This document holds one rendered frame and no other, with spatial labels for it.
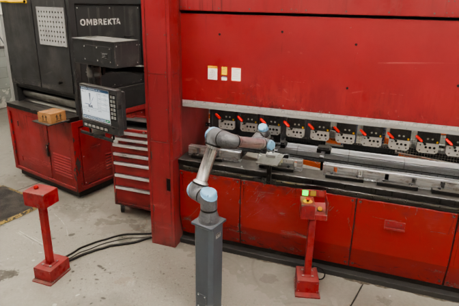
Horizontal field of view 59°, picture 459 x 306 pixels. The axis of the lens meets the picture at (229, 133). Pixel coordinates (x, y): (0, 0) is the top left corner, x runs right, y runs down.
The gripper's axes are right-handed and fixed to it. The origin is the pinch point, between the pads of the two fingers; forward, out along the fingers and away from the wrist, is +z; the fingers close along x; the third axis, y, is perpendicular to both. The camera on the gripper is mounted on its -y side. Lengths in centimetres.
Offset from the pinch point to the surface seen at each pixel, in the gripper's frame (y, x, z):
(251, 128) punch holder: 15.7, 20.0, -7.9
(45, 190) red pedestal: -93, 149, -43
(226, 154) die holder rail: -2.8, 42.2, 13.8
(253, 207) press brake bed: -36, 11, 39
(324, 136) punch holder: 20.8, -41.2, -5.1
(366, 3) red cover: 88, -61, -84
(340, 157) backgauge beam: 26, -52, 33
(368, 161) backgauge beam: 28, -76, 35
